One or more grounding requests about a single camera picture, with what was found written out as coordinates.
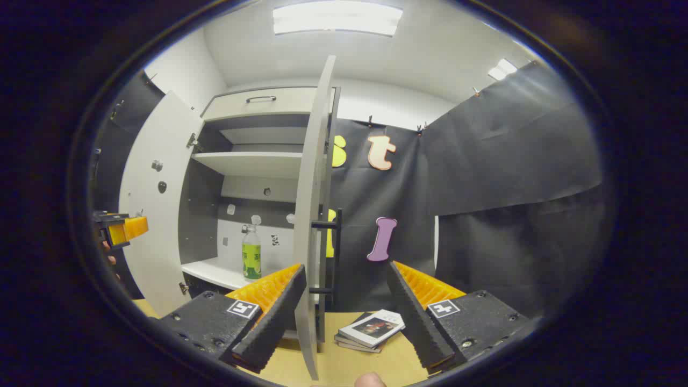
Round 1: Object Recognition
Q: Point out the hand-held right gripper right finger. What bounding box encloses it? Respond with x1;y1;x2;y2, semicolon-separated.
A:
387;261;530;375

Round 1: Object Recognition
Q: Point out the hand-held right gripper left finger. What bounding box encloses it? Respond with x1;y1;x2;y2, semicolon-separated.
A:
160;263;308;374

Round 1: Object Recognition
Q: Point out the white cabinet door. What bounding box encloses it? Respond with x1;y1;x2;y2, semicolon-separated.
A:
118;90;205;318
293;55;342;381

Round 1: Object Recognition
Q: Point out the clear green label bottle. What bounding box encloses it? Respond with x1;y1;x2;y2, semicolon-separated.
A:
241;224;262;280

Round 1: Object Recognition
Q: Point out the grey white cabinet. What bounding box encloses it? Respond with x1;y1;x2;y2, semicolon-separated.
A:
177;86;342;302

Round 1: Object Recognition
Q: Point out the white cabinet drawer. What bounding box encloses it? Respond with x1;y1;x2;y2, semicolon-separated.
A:
202;86;336;121

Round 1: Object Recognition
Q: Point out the white photo cover book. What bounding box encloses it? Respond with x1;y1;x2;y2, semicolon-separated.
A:
339;309;406;347

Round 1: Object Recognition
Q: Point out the grey book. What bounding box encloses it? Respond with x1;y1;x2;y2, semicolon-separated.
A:
334;333;382;354

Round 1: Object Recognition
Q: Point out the ceiling light panel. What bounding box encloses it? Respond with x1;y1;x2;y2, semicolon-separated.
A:
488;58;518;81
273;0;404;37

